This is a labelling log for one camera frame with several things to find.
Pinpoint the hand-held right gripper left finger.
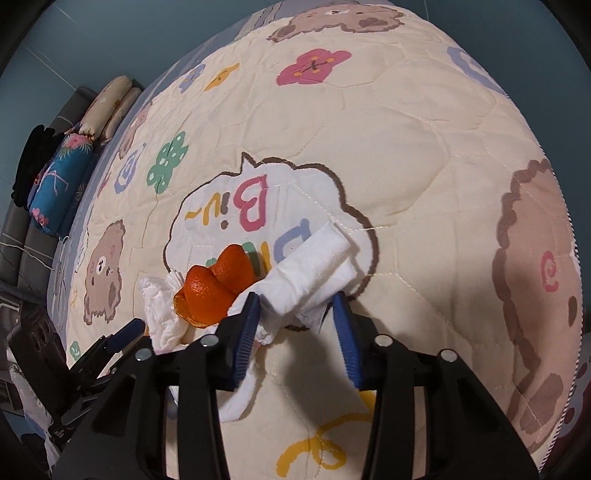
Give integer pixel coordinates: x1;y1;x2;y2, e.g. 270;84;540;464
54;292;264;480

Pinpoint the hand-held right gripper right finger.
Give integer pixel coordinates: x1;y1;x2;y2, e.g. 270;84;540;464
331;292;540;480

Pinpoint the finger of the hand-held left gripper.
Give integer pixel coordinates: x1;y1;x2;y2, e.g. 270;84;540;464
69;318;146;384

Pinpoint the white tissue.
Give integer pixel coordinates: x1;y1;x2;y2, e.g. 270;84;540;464
137;272;260;423
231;220;362;334

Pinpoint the orange peel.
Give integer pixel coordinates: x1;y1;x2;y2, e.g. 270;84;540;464
173;244;257;329

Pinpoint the white plastic bag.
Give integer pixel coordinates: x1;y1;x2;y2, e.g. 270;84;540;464
9;364;63;472

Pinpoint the grey padded headboard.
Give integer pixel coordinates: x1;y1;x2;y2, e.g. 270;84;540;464
0;85;93;306

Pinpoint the blue floral pillow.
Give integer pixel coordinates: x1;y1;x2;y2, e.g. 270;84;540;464
28;133;100;237

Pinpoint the black cloth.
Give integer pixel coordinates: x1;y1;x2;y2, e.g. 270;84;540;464
11;124;65;208

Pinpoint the cream bear printed blanket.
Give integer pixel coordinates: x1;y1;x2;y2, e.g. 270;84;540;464
46;0;583;480

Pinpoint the beige rolled pillow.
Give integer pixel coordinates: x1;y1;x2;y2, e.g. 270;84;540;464
79;75;143;141

